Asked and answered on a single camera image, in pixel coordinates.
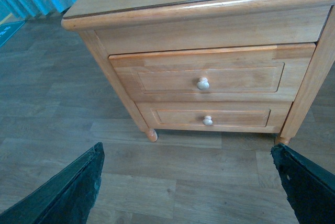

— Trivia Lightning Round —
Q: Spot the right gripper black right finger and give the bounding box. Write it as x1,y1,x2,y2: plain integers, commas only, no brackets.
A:
271,143,334,223

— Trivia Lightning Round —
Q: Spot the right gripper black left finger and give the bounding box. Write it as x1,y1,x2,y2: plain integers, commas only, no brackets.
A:
1,142,105,223

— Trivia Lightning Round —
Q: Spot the wooden drawer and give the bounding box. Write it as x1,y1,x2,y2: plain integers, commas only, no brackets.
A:
109,43,315,102
137,102,291,133

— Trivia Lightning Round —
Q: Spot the drawer round knob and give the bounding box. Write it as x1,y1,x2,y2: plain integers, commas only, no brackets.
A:
196,77,210,91
203,116,213,126

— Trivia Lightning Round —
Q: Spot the wooden nightstand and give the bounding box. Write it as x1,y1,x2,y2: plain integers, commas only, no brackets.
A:
62,0,334,144

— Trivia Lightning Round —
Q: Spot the teal floor mat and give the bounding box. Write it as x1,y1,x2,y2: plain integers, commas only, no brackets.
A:
0,21,26,47

